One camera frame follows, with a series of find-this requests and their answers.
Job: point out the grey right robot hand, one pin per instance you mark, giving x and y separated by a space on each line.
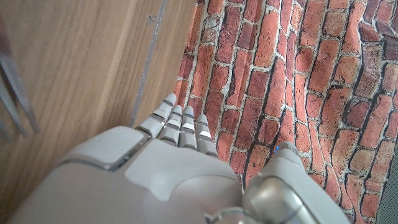
161 186

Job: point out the grey tape outline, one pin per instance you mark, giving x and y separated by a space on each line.
149 59

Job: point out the brick print backdrop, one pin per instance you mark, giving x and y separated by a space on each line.
311 77

